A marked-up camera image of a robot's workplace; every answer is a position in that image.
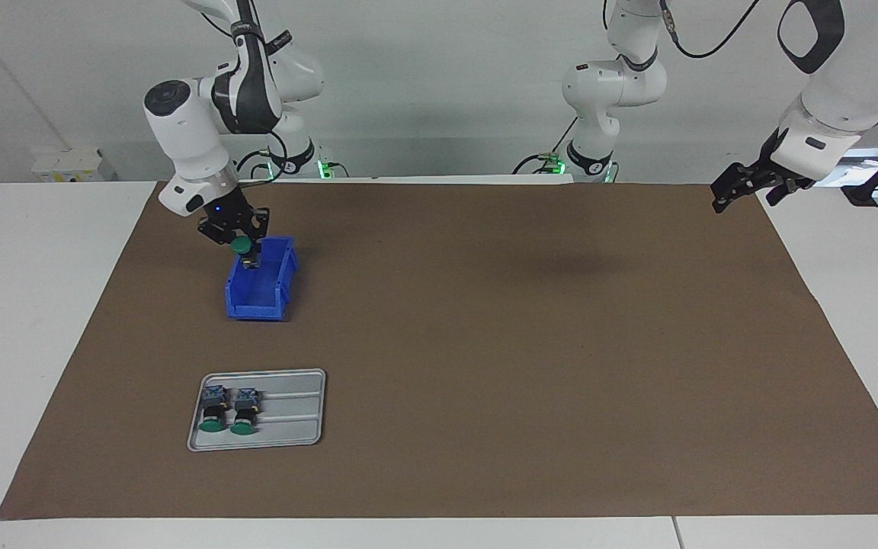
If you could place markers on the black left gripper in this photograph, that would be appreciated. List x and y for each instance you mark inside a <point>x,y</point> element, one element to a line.
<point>770,171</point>

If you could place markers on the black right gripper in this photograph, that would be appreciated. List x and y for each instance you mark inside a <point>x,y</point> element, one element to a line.
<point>229,210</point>

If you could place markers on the green push button switch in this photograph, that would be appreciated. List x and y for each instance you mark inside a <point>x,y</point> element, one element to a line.
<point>244,410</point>
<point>213,408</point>
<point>240,245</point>

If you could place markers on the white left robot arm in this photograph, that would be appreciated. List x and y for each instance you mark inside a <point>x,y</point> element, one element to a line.
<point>850,69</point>

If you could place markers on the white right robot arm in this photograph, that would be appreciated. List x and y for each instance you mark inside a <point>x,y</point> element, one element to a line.
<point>187,130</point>

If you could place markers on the blue plastic bin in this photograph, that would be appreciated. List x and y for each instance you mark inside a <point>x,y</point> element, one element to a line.
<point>260,293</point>

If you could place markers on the white paper stack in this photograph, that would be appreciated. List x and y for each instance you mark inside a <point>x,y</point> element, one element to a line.
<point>862,162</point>

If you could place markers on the small white cardboard box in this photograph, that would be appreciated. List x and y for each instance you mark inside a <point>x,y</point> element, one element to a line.
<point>69,164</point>

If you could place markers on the silver metal tray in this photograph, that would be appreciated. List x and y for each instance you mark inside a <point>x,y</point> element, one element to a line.
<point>294,415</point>

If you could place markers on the brown table mat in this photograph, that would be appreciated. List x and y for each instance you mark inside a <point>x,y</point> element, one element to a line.
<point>523,366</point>

